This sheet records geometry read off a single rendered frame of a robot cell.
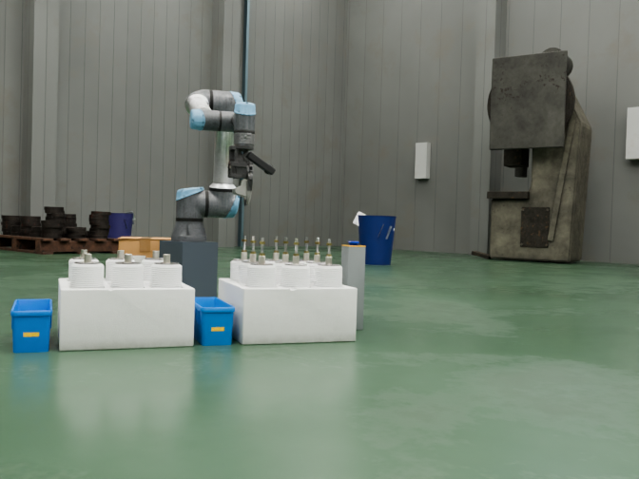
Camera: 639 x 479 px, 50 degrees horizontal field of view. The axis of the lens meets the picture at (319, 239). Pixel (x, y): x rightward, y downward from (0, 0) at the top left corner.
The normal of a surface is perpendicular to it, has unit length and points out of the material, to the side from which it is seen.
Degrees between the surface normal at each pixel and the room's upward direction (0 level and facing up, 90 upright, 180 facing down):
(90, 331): 90
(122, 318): 90
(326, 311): 90
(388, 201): 90
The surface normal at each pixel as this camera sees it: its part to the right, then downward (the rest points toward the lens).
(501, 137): -0.56, 0.00
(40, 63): 0.70, 0.04
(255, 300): 0.34, 0.04
